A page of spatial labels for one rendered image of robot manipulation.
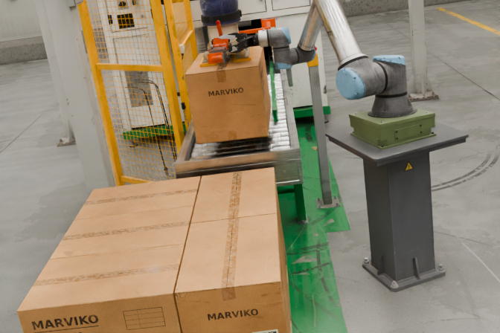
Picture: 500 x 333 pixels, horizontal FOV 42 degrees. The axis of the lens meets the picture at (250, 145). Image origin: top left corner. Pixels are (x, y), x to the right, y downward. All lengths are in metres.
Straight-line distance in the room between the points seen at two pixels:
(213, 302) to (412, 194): 1.21
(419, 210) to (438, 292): 0.40
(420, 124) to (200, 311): 1.32
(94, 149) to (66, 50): 0.67
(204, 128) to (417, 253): 1.30
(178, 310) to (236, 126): 1.36
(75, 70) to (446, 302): 2.61
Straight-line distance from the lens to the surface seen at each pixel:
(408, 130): 3.05
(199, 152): 3.93
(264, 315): 2.52
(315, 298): 3.34
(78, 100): 4.37
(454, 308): 3.23
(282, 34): 3.49
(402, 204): 3.22
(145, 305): 2.53
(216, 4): 3.67
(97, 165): 4.48
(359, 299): 3.30
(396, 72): 3.08
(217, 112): 3.56
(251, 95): 3.52
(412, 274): 3.42
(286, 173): 3.61
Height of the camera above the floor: 1.77
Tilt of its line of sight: 18 degrees down
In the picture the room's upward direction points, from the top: 8 degrees counter-clockwise
